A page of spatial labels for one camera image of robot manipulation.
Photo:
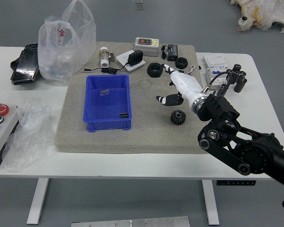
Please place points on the crumpled clear plastic bag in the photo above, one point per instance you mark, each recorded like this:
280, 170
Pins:
28, 137

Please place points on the grey switch box two buttons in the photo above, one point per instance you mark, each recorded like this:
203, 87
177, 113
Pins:
146, 47

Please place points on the clear plastic bag red print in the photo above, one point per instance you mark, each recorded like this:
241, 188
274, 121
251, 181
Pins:
61, 52

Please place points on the brass valve white fittings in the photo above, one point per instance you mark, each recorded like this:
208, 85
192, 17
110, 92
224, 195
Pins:
104, 56

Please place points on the white table leg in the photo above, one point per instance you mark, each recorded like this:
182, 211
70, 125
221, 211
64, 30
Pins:
38, 201
210, 201

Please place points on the grey push-button control box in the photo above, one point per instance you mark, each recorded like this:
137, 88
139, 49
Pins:
1, 132

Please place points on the small black gear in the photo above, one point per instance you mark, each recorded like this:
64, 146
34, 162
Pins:
124, 115

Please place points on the plush toy in plastic wrap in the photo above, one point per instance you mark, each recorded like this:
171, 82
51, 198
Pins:
267, 14

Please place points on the black power module green label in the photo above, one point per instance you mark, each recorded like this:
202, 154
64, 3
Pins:
173, 52

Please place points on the black table height controller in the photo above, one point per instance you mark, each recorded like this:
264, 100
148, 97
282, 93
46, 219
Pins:
235, 183

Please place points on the white wall socket plate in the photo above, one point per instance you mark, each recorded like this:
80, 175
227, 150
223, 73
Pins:
122, 59

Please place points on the black plastic tray pack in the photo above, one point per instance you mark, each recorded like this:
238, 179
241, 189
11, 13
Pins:
26, 63

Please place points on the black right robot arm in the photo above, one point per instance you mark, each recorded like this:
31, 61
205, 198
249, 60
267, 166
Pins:
251, 151

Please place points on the big black gear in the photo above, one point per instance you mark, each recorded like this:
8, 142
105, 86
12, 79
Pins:
178, 117

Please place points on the grey-brown foam mat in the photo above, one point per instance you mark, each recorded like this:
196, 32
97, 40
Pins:
144, 137

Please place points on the large black cylindrical capacitor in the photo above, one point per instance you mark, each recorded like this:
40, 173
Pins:
240, 85

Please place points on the small black hex nut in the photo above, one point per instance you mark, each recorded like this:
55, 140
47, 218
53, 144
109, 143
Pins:
181, 63

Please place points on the blue plastic bin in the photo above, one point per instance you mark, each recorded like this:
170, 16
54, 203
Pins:
106, 106

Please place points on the white circuit breaker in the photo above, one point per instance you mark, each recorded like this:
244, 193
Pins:
214, 65

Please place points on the big black hex nut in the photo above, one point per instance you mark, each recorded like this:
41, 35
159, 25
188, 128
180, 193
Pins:
154, 70

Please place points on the metal floor fitting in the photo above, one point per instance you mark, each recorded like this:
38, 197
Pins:
139, 4

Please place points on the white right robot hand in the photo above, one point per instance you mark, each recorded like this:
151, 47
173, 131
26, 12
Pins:
187, 85

